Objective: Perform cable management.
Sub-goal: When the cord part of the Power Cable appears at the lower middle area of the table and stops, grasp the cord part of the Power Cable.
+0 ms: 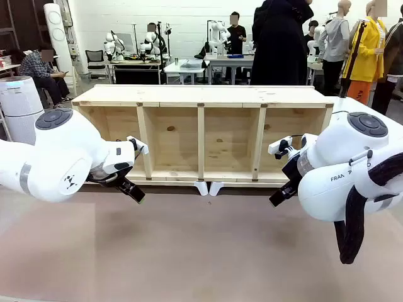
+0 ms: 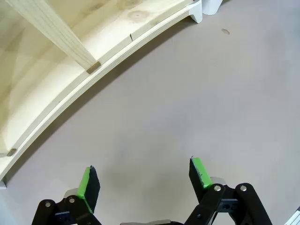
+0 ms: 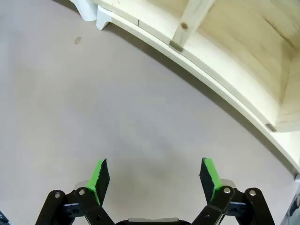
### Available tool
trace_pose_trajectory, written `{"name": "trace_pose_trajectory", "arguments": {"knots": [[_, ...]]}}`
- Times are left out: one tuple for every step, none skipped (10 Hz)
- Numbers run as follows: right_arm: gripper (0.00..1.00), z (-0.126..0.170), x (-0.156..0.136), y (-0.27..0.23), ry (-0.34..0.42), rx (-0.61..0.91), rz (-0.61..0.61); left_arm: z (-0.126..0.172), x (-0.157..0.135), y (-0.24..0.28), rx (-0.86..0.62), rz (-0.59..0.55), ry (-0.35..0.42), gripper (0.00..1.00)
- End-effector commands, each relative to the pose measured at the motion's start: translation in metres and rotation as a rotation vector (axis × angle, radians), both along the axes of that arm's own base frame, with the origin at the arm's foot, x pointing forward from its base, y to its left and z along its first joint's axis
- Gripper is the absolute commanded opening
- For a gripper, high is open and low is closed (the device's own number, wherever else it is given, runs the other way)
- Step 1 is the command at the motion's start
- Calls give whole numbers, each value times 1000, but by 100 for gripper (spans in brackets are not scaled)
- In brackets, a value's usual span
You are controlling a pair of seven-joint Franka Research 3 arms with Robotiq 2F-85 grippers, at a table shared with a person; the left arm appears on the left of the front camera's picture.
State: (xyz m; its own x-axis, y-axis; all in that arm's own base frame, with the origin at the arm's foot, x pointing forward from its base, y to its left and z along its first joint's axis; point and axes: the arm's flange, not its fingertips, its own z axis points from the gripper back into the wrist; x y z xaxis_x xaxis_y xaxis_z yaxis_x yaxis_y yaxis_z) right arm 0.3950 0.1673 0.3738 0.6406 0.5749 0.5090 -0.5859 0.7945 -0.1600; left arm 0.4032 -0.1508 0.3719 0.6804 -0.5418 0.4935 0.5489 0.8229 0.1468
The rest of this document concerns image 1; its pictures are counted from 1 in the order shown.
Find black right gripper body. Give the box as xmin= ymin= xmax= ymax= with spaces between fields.
xmin=281 ymin=147 xmax=312 ymax=196

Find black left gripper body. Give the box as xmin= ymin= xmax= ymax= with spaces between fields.
xmin=86 ymin=162 xmax=135 ymax=189

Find white round air purifier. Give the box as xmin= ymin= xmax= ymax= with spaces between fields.
xmin=0 ymin=75 xmax=45 ymax=145

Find black mesh office chair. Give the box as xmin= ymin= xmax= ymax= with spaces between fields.
xmin=84 ymin=49 xmax=110 ymax=80

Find wooden top work table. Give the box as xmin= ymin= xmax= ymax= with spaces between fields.
xmin=106 ymin=58 xmax=163 ymax=85

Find long wooden shelf unit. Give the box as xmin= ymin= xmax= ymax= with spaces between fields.
xmin=71 ymin=84 xmax=334 ymax=189

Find person in long black coat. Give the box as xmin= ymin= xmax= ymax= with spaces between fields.
xmin=250 ymin=0 xmax=315 ymax=86

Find seated person in plaid shirt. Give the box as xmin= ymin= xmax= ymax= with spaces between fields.
xmin=18 ymin=48 xmax=72 ymax=108

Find grey top work table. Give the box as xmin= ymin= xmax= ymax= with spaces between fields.
xmin=206 ymin=54 xmax=254 ymax=85

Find mannequin in yellow jacket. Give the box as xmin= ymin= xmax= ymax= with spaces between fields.
xmin=341 ymin=0 xmax=389 ymax=106

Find small white table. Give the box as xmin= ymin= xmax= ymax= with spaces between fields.
xmin=163 ymin=59 xmax=209 ymax=85

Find mannequin in grey hoodie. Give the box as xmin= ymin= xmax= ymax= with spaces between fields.
xmin=319 ymin=0 xmax=352 ymax=96

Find person in black t-shirt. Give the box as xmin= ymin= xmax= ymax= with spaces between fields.
xmin=225 ymin=11 xmax=248 ymax=80

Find mannequin in brown jacket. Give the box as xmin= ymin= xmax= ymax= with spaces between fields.
xmin=371 ymin=17 xmax=403 ymax=116

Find tall white air conditioner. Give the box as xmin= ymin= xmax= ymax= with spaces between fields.
xmin=43 ymin=3 xmax=76 ymax=80

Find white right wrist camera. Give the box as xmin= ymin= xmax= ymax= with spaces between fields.
xmin=268 ymin=135 xmax=295 ymax=160

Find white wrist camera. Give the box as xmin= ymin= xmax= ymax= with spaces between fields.
xmin=268 ymin=135 xmax=295 ymax=160
xmin=125 ymin=135 xmax=149 ymax=155

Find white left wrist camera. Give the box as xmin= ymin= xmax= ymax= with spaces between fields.
xmin=125 ymin=135 xmax=149 ymax=155

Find black braided cable sleeve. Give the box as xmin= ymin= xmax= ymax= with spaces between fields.
xmin=333 ymin=152 xmax=403 ymax=265

